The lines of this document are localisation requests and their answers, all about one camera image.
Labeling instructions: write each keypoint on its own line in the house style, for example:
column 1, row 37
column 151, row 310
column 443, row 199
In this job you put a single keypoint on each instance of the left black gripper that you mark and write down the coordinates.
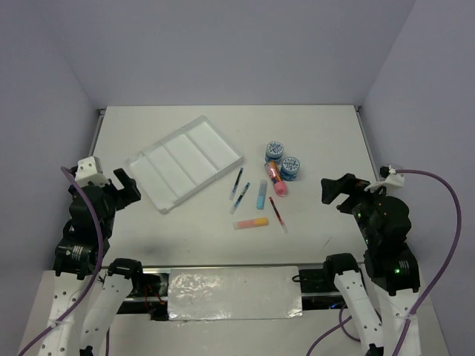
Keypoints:
column 130, row 192

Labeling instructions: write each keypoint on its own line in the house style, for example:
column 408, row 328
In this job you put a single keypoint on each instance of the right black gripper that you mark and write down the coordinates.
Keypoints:
column 348, row 182

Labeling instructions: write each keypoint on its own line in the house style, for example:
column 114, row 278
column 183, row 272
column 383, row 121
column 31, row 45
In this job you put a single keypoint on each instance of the blue round jar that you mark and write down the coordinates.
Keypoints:
column 274, row 152
column 290, row 167

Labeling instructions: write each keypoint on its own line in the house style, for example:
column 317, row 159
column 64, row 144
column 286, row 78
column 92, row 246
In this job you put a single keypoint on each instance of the pink capped clear tube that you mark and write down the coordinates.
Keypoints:
column 278, row 184

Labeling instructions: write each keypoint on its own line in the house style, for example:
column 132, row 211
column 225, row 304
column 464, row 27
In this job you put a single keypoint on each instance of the red ink refill tube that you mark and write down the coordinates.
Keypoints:
column 278, row 215

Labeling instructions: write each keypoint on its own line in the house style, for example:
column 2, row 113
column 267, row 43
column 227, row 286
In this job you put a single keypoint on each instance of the blue highlighter stick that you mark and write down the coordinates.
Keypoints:
column 261, row 195

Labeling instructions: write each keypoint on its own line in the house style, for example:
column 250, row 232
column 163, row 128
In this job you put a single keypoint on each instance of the orange highlighter stick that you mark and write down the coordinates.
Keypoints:
column 253, row 223

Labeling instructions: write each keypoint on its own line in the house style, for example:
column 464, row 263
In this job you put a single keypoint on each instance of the blue ink refill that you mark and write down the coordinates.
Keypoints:
column 239, row 199
column 236, row 184

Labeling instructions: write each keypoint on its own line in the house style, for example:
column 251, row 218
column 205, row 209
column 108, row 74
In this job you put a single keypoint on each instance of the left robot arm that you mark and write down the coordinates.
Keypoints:
column 74, row 327

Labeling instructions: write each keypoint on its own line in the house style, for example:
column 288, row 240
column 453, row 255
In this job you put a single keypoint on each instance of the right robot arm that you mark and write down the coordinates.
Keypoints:
column 380, row 295

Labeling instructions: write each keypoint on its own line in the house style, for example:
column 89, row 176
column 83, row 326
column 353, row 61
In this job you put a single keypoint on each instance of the white compartment organizer tray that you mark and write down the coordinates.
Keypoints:
column 176, row 167

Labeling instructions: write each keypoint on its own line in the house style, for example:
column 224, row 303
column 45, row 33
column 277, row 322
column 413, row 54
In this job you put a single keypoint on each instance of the silver foil tape sheet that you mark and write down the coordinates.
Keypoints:
column 234, row 293

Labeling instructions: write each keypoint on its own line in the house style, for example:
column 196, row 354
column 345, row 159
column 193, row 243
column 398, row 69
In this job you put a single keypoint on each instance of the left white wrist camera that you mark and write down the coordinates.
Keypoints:
column 89, row 171

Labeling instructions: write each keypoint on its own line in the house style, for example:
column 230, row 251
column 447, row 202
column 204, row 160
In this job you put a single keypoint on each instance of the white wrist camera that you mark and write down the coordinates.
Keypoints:
column 390, row 178
column 89, row 171

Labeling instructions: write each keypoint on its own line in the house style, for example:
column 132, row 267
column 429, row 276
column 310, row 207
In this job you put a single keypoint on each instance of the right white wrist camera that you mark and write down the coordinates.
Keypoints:
column 390, row 178

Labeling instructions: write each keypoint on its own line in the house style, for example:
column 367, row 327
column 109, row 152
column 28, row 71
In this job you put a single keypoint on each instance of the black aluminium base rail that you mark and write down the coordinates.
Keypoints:
column 237, row 293

